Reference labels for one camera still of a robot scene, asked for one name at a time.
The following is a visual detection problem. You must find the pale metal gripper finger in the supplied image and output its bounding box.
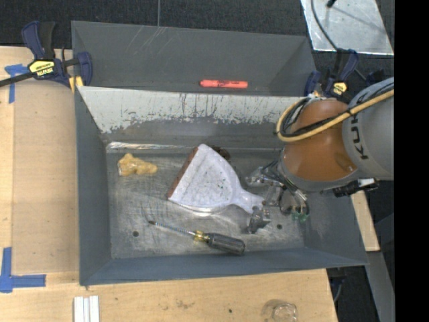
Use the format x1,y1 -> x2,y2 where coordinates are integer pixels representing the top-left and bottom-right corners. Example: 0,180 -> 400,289
245,167 -> 270,187
247,205 -> 273,234

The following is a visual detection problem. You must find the dark brown small object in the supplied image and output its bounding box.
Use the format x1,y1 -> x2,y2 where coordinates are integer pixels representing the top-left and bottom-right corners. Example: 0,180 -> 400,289
214,146 -> 233,161

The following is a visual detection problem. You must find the white dustpan with red-brown edge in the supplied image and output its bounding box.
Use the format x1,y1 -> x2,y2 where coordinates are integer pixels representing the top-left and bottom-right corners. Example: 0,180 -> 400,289
167,143 -> 265,217

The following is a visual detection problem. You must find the clear glass cup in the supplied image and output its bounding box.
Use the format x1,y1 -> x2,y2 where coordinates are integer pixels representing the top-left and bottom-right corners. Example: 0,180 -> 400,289
261,299 -> 299,322

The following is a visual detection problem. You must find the orange marker pen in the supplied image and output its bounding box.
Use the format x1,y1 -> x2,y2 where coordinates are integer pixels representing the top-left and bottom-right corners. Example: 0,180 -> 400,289
199,79 -> 249,90

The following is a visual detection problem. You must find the yellow lumpy soft toy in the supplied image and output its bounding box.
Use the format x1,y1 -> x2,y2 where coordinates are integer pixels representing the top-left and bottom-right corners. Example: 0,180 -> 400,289
117,152 -> 159,177

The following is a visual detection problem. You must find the grey metal bin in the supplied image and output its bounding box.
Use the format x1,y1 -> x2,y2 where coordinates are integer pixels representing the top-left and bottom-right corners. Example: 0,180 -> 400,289
70,20 -> 370,286

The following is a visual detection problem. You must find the pale wood flat board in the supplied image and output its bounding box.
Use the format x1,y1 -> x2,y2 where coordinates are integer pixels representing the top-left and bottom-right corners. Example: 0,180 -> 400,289
11,82 -> 82,276

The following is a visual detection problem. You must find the black-handled screwdriver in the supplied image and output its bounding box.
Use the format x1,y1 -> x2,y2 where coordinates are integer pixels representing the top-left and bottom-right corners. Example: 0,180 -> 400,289
147,220 -> 247,256

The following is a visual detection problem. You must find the black cylinder on white bracket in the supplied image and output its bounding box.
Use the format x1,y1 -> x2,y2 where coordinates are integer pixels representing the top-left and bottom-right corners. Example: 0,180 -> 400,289
320,178 -> 380,198

